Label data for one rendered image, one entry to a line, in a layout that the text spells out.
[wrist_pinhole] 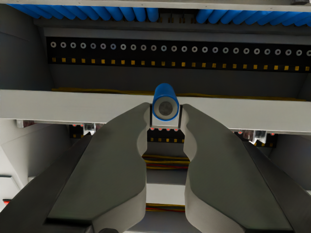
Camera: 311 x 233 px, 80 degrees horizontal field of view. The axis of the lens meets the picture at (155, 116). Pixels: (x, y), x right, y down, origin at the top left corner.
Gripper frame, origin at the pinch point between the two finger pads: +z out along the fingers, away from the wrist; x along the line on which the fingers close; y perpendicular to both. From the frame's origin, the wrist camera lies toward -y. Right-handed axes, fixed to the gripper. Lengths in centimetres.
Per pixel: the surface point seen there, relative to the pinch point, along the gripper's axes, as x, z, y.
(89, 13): -12.1, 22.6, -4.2
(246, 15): 11.9, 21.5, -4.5
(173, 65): 2.0, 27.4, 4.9
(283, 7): 14.4, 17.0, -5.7
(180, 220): 7, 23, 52
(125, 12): -6.2, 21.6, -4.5
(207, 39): 8.2, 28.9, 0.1
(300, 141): 33.2, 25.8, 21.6
